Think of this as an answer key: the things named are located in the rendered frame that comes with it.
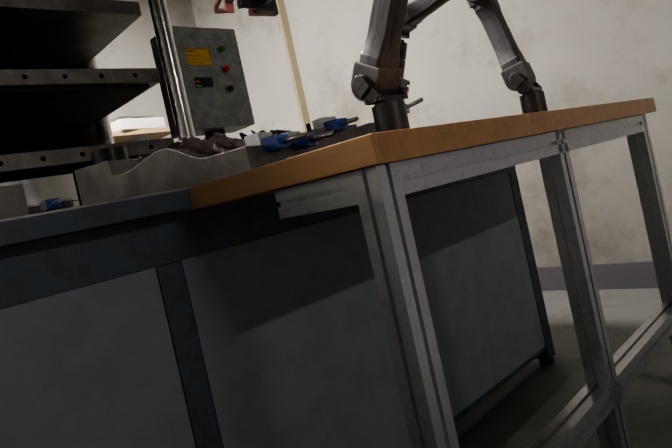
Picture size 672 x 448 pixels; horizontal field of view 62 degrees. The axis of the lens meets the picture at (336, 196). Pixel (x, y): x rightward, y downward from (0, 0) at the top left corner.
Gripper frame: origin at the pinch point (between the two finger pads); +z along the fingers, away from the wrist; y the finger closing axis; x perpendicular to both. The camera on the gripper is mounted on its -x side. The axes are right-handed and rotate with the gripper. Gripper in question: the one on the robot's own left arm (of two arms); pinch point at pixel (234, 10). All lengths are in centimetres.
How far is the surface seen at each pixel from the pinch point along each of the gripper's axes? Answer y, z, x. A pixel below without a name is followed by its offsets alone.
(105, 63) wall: -101, 285, -85
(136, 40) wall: -129, 284, -103
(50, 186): 24, 74, 25
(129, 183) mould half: 27.7, 14.2, 34.8
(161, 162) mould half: 24.7, 3.9, 32.7
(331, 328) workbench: 0, -8, 76
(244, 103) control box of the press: -57, 79, 2
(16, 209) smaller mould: 52, 8, 37
